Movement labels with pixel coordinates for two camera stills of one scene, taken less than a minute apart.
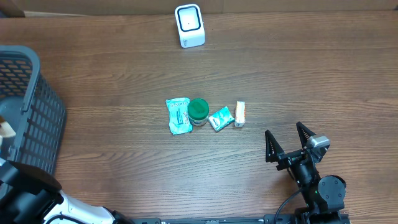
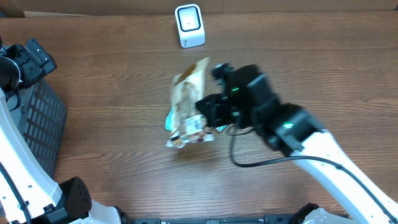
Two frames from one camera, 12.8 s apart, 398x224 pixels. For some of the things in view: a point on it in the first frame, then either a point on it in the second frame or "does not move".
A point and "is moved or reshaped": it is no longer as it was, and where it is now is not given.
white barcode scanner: (189, 25) does not move
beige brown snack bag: (5, 130) is moved or reshaped
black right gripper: (275, 152) to (218, 116)
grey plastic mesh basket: (33, 106) does not move
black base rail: (272, 219) does not move
